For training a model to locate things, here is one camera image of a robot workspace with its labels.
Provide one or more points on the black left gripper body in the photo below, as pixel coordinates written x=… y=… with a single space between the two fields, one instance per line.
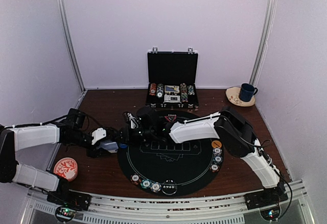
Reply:
x=96 y=144

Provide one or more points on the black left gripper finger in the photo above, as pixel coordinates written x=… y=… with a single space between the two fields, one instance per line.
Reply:
x=97 y=153
x=112 y=134

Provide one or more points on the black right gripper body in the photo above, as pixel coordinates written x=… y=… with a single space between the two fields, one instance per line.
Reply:
x=136 y=138

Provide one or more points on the blue playing card deck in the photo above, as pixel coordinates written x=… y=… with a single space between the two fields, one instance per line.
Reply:
x=108 y=145

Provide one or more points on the red triangle all-in marker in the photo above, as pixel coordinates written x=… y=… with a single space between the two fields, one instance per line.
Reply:
x=170 y=118

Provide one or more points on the red black chips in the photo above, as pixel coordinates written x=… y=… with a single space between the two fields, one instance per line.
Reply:
x=136 y=179
x=214 y=168

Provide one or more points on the green chips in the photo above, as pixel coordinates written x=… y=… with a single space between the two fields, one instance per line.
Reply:
x=146 y=183
x=218 y=159

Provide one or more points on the white blue chips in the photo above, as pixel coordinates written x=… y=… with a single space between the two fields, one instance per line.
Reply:
x=155 y=187
x=217 y=151

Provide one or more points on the clear round dealer button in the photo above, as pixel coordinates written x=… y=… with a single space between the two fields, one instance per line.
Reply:
x=169 y=187

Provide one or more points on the orange big blind button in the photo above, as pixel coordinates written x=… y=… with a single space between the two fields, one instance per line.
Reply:
x=216 y=144

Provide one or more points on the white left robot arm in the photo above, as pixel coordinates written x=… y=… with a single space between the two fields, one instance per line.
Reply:
x=66 y=130

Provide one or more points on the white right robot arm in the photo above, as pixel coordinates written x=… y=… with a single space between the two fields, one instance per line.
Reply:
x=237 y=137

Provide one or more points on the red white round coaster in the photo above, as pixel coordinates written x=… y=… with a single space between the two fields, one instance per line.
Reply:
x=66 y=168

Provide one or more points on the white card box in case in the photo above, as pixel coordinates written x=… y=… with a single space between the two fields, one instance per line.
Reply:
x=172 y=98

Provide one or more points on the red chip row in case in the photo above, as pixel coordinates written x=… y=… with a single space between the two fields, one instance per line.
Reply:
x=152 y=90

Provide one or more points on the round black poker mat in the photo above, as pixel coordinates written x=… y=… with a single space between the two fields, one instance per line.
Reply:
x=187 y=164

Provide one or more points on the multicolour chip row in case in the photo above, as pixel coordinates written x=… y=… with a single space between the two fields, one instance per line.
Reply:
x=184 y=93

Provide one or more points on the black poker chip case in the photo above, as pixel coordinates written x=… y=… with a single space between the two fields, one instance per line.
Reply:
x=172 y=68

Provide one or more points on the purple green chip row in case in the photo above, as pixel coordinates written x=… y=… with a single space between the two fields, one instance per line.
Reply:
x=191 y=90

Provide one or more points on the beige ceramic plate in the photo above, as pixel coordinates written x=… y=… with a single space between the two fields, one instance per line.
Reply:
x=232 y=95

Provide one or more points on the dark blue mug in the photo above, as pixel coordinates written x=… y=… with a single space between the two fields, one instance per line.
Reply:
x=247 y=91

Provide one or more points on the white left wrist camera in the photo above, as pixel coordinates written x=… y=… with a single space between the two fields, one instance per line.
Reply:
x=97 y=135

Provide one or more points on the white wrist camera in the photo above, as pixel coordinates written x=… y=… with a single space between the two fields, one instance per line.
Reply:
x=97 y=135
x=131 y=120

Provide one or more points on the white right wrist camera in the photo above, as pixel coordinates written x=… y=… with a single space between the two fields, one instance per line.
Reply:
x=131 y=120

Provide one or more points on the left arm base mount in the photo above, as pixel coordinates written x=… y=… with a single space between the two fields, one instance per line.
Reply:
x=69 y=205

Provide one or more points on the front aluminium rail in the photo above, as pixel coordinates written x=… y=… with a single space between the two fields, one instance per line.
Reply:
x=230 y=208

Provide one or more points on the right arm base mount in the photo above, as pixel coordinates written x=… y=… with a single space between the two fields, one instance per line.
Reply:
x=268 y=203

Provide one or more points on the right aluminium frame post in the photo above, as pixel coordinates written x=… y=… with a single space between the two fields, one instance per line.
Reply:
x=262 y=48

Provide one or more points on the aluminium frame post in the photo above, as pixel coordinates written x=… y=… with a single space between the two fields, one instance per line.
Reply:
x=69 y=45
x=262 y=48

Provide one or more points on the left aluminium frame post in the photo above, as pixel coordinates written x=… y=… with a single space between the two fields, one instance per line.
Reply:
x=69 y=45

